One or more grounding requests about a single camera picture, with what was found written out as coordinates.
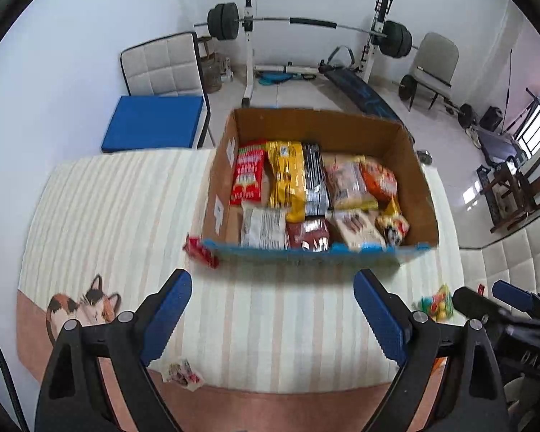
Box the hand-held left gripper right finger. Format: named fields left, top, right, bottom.
left=353, top=268, right=513, bottom=432

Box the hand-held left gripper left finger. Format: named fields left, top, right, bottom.
left=34, top=268, right=194, bottom=432

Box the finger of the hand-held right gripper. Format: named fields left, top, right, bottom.
left=452, top=287, right=514, bottom=325
left=492, top=280, right=540, bottom=320

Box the green colourful snack packet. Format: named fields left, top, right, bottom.
left=420, top=284, right=454, bottom=322

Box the small white pink packet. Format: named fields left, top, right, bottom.
left=161, top=359, right=206, bottom=388

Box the white chocolate biscuit packet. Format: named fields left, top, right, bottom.
left=326, top=209, right=388, bottom=253

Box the panda print snack packet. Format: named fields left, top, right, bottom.
left=375, top=198, right=410, bottom=247

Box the brown snack packet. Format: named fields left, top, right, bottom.
left=285, top=218, right=331, bottom=251

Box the white grey snack packet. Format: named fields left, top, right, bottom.
left=240, top=202, right=291, bottom=249

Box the orange crinkled snack packet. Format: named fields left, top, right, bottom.
left=360, top=157, right=397, bottom=201

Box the beige yellow snack packet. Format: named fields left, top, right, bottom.
left=321, top=153, right=379, bottom=211

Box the black snack packet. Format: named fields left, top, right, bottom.
left=302, top=143, right=331, bottom=217

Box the red packet with green band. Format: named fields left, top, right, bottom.
left=229, top=140, right=268, bottom=206

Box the cardboard box with blue print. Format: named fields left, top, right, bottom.
left=201, top=108, right=440, bottom=267

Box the white quilted padded chair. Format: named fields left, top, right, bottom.
left=459, top=211, right=540, bottom=300

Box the small red snack packet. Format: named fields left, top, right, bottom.
left=183, top=235, right=220, bottom=270

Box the striped pink cat-print tablecloth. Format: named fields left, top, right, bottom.
left=15, top=148, right=466, bottom=432

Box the dark wooden chair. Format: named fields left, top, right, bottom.
left=477, top=144, right=540, bottom=235

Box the black speaker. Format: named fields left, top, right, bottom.
left=479, top=105, right=505, bottom=132

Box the small black barbell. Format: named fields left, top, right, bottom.
left=441, top=99, right=478, bottom=129

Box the blue seat cushion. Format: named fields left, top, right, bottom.
left=101, top=95, right=205, bottom=153

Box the thin black pole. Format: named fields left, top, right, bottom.
left=504, top=49, right=514, bottom=133

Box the black blue sit-up bench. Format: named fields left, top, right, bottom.
left=319, top=45, right=403, bottom=124

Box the grey chair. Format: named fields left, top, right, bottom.
left=407, top=32, right=460, bottom=111

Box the white barbell rack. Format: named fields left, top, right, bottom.
left=242, top=0, right=394, bottom=109

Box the long barbell with black plates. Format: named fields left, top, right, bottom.
left=194, top=2, right=420, bottom=59

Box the black cable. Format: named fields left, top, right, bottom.
left=0, top=310, right=30, bottom=432

